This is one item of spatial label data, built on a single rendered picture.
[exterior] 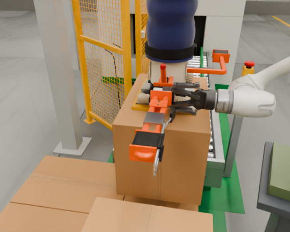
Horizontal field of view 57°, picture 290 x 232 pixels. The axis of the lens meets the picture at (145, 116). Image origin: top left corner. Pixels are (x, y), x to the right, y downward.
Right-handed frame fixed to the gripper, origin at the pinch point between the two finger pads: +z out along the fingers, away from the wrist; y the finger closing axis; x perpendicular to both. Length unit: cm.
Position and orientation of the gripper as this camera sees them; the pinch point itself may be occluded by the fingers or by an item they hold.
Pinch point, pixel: (161, 96)
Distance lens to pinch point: 104.3
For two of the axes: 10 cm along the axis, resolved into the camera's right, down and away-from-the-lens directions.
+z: -9.9, -0.9, 1.4
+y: -0.1, 8.6, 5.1
